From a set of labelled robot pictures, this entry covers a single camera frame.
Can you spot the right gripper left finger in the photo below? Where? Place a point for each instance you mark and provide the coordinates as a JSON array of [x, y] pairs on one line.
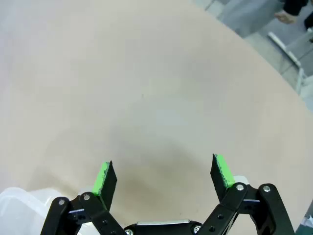
[[107, 188]]

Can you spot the person in black clothing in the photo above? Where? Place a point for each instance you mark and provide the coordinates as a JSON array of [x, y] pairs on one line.
[[294, 6]]

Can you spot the person's right hand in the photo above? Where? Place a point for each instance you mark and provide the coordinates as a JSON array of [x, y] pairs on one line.
[[284, 17]]

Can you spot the empty clear plastic container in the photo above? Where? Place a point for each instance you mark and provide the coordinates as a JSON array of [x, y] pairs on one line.
[[19, 210]]

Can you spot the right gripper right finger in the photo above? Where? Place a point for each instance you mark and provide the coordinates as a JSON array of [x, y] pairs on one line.
[[221, 178]]

